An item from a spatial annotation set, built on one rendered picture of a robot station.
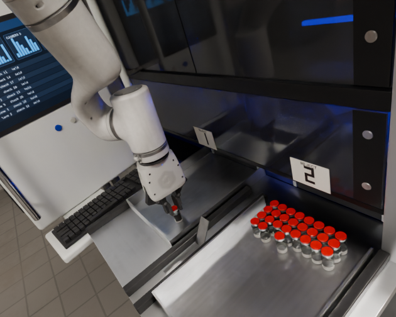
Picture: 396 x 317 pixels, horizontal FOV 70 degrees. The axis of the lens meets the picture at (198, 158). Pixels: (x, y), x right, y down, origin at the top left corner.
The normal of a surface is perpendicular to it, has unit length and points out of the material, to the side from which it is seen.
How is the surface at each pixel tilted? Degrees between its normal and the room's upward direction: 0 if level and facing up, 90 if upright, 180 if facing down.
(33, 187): 90
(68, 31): 108
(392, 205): 90
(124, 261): 0
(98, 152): 90
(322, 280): 0
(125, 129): 87
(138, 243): 0
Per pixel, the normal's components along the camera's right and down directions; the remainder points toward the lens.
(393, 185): -0.75, 0.52
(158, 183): 0.55, 0.29
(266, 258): -0.29, -0.81
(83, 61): 0.34, 0.70
